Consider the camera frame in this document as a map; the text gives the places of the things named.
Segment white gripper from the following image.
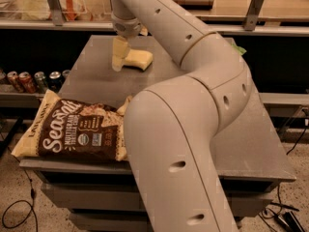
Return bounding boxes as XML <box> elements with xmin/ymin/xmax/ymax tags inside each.
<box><xmin>111</xmin><ymin>14</ymin><xmax>149</xmax><ymax>72</ymax></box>

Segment yellow sponge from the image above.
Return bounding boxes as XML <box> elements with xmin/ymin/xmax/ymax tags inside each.
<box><xmin>125</xmin><ymin>49</ymin><xmax>154</xmax><ymax>71</ymax></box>

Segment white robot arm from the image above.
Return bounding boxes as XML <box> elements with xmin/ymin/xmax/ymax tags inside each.
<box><xmin>120</xmin><ymin>0</ymin><xmax>252</xmax><ymax>232</ymax></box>

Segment white orange plastic bag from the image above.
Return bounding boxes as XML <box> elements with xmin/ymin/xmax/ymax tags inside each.
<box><xmin>19</xmin><ymin>0</ymin><xmax>94</xmax><ymax>21</ymax></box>

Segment green chip bag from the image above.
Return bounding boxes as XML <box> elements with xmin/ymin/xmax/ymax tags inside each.
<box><xmin>232</xmin><ymin>44</ymin><xmax>247</xmax><ymax>56</ymax></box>

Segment brown sea salt chip bag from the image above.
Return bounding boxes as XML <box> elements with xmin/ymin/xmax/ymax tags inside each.
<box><xmin>12</xmin><ymin>90</ymin><xmax>131</xmax><ymax>162</ymax></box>

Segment grey soda can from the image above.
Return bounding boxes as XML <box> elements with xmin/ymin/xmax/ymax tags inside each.
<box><xmin>62</xmin><ymin>70</ymin><xmax>70</xmax><ymax>80</ymax></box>

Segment dark soda can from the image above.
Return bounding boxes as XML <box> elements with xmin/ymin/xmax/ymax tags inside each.
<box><xmin>49</xmin><ymin>72</ymin><xmax>63</xmax><ymax>92</ymax></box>

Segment silver green soda can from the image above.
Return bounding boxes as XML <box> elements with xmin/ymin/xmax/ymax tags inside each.
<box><xmin>34</xmin><ymin>72</ymin><xmax>48</xmax><ymax>93</ymax></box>

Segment orange soda can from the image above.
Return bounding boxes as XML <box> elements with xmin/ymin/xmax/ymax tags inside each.
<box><xmin>18</xmin><ymin>72</ymin><xmax>37</xmax><ymax>94</ymax></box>

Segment red soda can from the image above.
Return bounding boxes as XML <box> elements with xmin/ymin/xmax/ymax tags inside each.
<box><xmin>7</xmin><ymin>71</ymin><xmax>24</xmax><ymax>93</ymax></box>

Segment grey drawer cabinet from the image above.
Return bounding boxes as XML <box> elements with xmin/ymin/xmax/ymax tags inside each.
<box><xmin>22</xmin><ymin>36</ymin><xmax>295</xmax><ymax>232</ymax></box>

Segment metal bracket left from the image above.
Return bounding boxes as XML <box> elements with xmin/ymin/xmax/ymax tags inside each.
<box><xmin>47</xmin><ymin>0</ymin><xmax>65</xmax><ymax>26</ymax></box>

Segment metal bracket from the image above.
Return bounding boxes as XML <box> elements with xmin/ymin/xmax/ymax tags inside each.
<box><xmin>242</xmin><ymin>0</ymin><xmax>265</xmax><ymax>31</ymax></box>
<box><xmin>47</xmin><ymin>0</ymin><xmax>65</xmax><ymax>26</ymax></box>

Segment metal bracket right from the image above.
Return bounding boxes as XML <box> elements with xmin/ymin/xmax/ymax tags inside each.
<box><xmin>242</xmin><ymin>0</ymin><xmax>265</xmax><ymax>31</ymax></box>

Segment black floor cable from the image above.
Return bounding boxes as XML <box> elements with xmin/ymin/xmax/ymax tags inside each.
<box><xmin>1</xmin><ymin>155</ymin><xmax>39</xmax><ymax>232</ymax></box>

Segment black power cables right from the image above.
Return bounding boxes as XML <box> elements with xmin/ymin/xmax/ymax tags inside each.
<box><xmin>257</xmin><ymin>109</ymin><xmax>309</xmax><ymax>232</ymax></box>

